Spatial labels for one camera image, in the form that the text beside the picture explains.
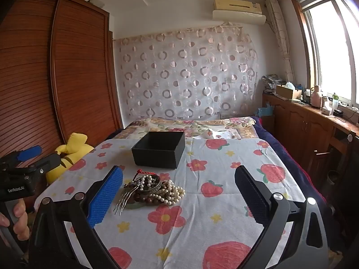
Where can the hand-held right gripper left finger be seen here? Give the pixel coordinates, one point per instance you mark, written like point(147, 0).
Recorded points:
point(105, 199)

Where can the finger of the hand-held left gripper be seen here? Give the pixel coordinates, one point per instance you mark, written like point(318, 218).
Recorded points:
point(29, 152)
point(49, 162)

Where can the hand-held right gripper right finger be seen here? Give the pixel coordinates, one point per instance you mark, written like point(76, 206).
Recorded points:
point(252, 199)

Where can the metal hair comb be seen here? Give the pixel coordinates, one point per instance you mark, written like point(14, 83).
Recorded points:
point(124, 201)

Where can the green jade bangle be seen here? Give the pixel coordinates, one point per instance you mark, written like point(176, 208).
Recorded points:
point(134, 206)

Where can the silver bangle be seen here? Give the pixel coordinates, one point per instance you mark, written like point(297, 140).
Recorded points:
point(151, 191)

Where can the black cardboard box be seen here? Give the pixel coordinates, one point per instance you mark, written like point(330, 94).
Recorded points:
point(158, 148)

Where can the person's left hand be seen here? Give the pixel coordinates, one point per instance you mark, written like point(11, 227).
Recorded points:
point(20, 218)

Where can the yellow plush toy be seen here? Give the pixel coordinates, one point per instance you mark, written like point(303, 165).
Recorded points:
point(75, 141)

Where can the dark blue blanket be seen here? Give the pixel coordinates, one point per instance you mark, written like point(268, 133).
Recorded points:
point(283, 151)

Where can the strawberry print cloth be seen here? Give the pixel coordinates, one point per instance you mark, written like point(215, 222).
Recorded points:
point(196, 224)

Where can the brown wooden wardrobe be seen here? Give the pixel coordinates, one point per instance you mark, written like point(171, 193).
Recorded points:
point(56, 75)

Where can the wooden cabinet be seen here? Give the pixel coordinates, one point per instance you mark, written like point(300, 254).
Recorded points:
point(294, 123)

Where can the teal plastic bag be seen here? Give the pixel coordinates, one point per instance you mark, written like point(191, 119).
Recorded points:
point(265, 110)

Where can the small white box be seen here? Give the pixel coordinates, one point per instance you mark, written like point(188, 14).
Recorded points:
point(327, 110)

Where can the stack of magazines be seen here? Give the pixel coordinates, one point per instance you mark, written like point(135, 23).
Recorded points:
point(273, 82)

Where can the pink kettle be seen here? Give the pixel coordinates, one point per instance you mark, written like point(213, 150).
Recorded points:
point(316, 98)

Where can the green capped bottle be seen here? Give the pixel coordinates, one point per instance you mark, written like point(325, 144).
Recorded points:
point(335, 102)

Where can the patterned window curtain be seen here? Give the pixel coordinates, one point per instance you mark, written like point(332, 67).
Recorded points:
point(282, 36)

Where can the window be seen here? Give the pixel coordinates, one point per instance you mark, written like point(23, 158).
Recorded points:
point(331, 42)

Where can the circle patterned wall curtain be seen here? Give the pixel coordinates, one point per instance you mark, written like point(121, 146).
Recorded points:
point(185, 70)

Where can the wall air conditioner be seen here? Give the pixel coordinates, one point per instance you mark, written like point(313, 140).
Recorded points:
point(238, 8)

